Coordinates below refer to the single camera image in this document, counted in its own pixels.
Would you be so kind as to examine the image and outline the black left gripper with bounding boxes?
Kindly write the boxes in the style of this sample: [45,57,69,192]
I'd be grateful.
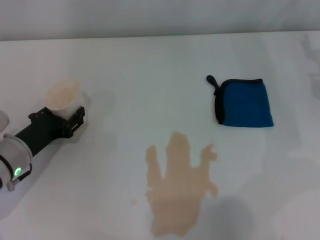
[14,106,86,157]

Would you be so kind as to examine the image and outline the white paper cup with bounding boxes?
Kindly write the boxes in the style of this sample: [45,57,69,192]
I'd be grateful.
[44,77,92,119]

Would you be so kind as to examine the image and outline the blue rag with black trim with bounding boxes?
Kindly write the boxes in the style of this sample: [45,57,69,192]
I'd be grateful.
[206,74,275,128]

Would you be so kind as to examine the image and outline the brown water stain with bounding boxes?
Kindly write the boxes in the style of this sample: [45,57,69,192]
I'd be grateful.
[145,130,219,237]

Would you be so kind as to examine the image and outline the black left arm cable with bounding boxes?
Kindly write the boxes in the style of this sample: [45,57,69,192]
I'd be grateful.
[13,164,33,183]

